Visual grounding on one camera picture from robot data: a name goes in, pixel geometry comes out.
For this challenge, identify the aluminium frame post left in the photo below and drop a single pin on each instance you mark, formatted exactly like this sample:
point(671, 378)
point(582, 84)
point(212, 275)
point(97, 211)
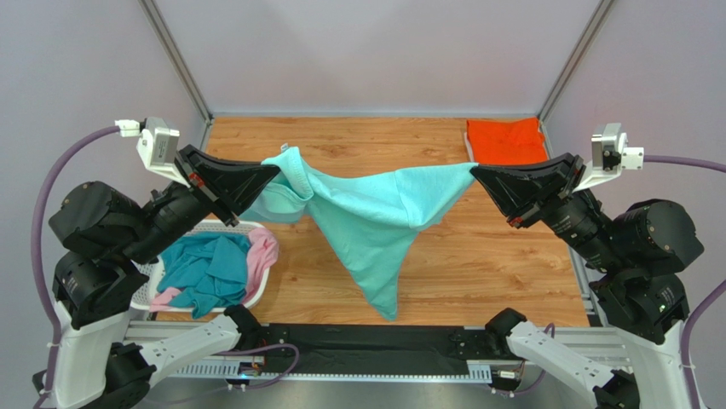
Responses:
point(157, 21)

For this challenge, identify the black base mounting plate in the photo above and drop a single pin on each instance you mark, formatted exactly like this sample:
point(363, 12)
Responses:
point(374, 349)

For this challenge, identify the folded orange t-shirt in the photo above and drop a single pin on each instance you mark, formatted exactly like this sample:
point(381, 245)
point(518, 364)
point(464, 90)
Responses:
point(507, 143)

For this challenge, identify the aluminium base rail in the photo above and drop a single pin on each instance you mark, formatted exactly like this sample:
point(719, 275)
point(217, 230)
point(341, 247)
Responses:
point(166, 347)

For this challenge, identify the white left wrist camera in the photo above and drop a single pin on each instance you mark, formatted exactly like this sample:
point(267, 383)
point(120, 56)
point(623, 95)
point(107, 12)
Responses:
point(157, 145)

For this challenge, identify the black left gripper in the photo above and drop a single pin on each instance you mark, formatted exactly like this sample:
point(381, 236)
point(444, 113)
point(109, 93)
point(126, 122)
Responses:
point(238, 183)

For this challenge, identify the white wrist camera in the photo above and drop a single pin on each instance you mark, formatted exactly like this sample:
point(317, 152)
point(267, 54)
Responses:
point(157, 145)
point(611, 156)

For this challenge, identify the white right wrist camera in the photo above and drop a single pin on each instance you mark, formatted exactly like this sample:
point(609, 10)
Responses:
point(611, 156)

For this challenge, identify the dark teal t-shirt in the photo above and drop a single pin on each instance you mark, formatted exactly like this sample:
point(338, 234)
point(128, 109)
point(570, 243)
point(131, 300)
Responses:
point(208, 269)

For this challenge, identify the pink t-shirt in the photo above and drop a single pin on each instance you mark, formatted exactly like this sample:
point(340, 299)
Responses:
point(261, 261)

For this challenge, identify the light teal t-shirt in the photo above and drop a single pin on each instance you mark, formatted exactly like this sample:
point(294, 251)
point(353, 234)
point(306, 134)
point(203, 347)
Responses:
point(370, 222)

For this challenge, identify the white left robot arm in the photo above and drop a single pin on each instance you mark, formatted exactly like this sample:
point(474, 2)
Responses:
point(107, 236)

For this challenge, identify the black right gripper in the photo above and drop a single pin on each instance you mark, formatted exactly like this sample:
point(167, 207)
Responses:
point(547, 189)

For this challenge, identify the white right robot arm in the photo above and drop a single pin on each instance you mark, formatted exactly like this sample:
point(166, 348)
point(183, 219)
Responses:
point(639, 256)

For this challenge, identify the aluminium frame post right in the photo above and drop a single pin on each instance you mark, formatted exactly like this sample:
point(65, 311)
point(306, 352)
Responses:
point(580, 50)

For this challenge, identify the aluminium frame post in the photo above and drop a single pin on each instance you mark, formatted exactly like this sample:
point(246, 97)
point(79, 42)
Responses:
point(157, 21)
point(580, 50)

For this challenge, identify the folded white t-shirt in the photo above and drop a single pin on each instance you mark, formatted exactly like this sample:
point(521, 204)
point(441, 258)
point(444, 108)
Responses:
point(468, 147)

